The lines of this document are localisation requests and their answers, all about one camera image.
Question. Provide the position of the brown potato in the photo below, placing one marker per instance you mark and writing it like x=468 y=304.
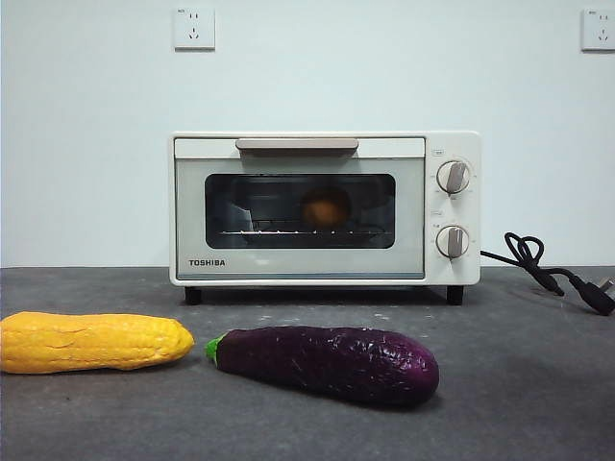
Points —
x=324 y=209

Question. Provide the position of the large beige oven knob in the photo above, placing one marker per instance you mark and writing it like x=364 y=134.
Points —
x=452 y=177

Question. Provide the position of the small beige oven knob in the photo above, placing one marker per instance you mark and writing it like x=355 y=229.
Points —
x=451 y=241

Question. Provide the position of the white toaster oven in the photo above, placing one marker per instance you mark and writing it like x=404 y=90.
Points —
x=451 y=139

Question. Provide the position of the purple eggplant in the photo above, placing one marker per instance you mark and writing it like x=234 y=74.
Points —
x=327 y=365

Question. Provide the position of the white wall socket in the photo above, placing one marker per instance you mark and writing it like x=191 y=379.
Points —
x=598 y=30
x=194 y=29

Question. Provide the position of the yellow corn cob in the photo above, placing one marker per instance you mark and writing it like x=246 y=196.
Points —
x=91 y=343

